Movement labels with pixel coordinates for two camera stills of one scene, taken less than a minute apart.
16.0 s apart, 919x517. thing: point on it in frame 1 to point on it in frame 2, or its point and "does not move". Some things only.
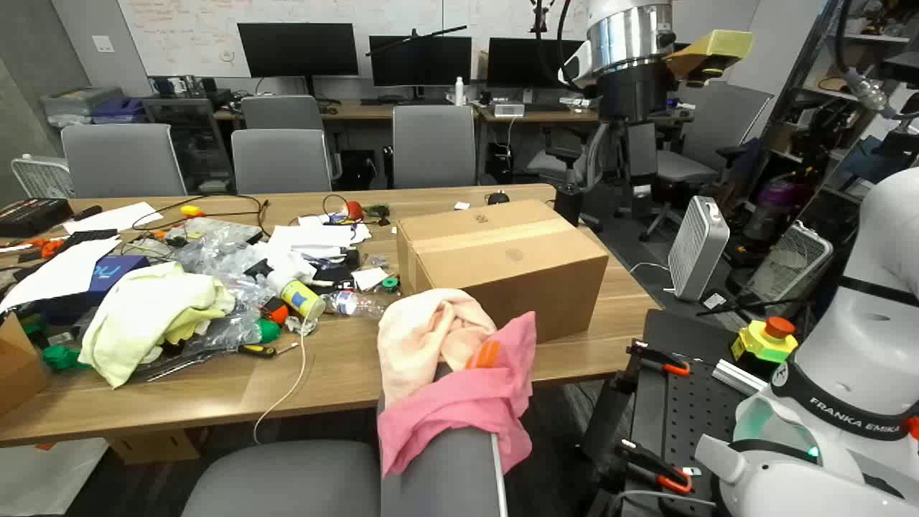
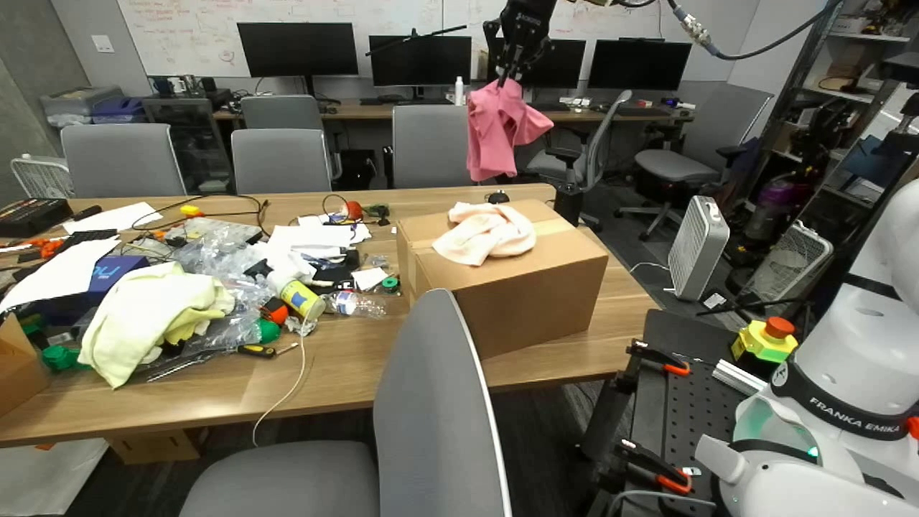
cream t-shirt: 421,331 to 480,229
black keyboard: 32,214 does not move
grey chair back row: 279,110 does not move
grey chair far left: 121,159 does not move
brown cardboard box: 512,257 does not move
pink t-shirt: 490,397 to 499,120
